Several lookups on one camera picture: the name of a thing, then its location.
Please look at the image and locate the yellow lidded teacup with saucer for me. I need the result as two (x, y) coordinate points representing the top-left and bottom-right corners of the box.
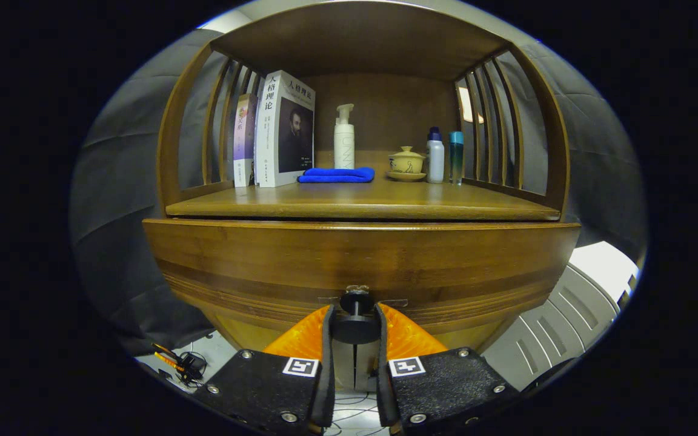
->
(385, 145), (427, 182)

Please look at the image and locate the teal bottle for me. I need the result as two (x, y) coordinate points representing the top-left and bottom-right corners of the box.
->
(449, 131), (465, 186)

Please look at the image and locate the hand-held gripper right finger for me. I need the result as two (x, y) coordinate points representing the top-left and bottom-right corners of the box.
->
(375, 303), (520, 436)

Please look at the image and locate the white book with portrait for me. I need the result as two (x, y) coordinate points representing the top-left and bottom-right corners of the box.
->
(254, 70), (316, 188)

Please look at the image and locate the purple book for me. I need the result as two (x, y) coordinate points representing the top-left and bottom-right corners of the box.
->
(233, 93), (259, 188)

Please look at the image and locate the orange and black cable bundle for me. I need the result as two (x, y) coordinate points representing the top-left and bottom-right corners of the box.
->
(153, 343), (208, 387)

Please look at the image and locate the wooden drawer with black knob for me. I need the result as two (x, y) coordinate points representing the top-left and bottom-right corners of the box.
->
(142, 218), (581, 352)

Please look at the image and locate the wooden countertop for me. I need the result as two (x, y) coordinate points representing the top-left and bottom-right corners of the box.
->
(165, 179), (562, 222)

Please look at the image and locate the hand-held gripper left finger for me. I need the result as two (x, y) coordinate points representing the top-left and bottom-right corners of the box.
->
(193, 304), (336, 436)

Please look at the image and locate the black backdrop cloth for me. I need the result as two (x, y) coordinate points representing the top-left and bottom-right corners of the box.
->
(70, 27), (650, 358)

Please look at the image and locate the blue folded cloth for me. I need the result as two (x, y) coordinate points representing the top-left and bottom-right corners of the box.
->
(297, 167), (376, 184)

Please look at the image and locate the white pump bottle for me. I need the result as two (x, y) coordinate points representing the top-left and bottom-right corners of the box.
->
(333, 103), (356, 170)

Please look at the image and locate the white appliance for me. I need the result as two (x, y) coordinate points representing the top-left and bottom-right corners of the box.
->
(482, 241), (640, 391)

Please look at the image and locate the wooden cabinet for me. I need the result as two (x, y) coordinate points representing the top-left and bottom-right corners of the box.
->
(142, 0), (581, 391)

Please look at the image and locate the white bottle with blue cap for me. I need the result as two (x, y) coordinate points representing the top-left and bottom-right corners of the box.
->
(425, 126), (445, 184)

